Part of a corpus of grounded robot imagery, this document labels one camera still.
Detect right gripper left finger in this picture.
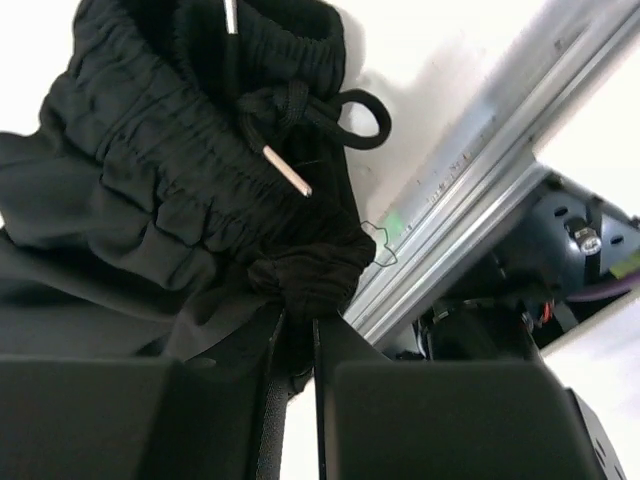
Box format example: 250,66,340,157
1,309,287,479

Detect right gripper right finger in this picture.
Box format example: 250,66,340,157
313,317,625,479

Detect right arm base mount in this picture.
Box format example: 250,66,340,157
383,174,639,360

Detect black trousers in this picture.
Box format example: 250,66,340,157
1,1,391,393

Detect front aluminium rail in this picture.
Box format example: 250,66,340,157
339,1,639,345

